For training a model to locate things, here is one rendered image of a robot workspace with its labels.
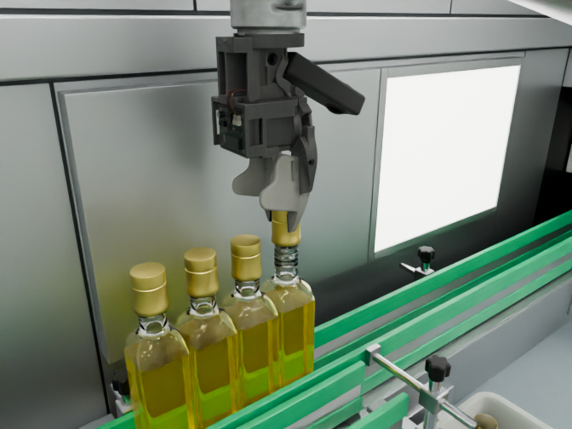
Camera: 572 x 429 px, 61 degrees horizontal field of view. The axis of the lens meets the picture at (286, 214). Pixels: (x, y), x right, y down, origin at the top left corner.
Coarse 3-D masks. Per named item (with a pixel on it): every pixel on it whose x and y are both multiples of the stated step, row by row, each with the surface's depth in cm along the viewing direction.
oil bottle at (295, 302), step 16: (272, 288) 59; (288, 288) 58; (304, 288) 59; (288, 304) 58; (304, 304) 59; (288, 320) 58; (304, 320) 60; (288, 336) 59; (304, 336) 61; (288, 352) 60; (304, 352) 62; (288, 368) 61; (304, 368) 63; (288, 384) 62
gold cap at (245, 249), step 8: (232, 240) 54; (240, 240) 54; (248, 240) 54; (256, 240) 54; (232, 248) 53; (240, 248) 53; (248, 248) 53; (256, 248) 53; (232, 256) 54; (240, 256) 53; (248, 256) 53; (256, 256) 54; (232, 264) 54; (240, 264) 54; (248, 264) 54; (256, 264) 54; (232, 272) 55; (240, 272) 54; (248, 272) 54; (256, 272) 55; (240, 280) 54; (248, 280) 54
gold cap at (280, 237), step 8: (272, 216) 56; (280, 216) 55; (272, 224) 57; (280, 224) 56; (272, 232) 57; (280, 232) 56; (288, 232) 56; (296, 232) 57; (272, 240) 57; (280, 240) 56; (288, 240) 56; (296, 240) 57
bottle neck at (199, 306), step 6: (192, 300) 52; (198, 300) 52; (204, 300) 52; (210, 300) 52; (192, 306) 52; (198, 306) 52; (204, 306) 52; (210, 306) 52; (216, 306) 53; (192, 312) 53; (198, 312) 52; (204, 312) 52; (210, 312) 52
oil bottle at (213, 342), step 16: (176, 320) 54; (192, 320) 52; (208, 320) 52; (224, 320) 53; (192, 336) 51; (208, 336) 52; (224, 336) 53; (192, 352) 52; (208, 352) 52; (224, 352) 54; (192, 368) 53; (208, 368) 53; (224, 368) 54; (208, 384) 53; (224, 384) 55; (208, 400) 54; (224, 400) 56; (240, 400) 58; (208, 416) 55; (224, 416) 57
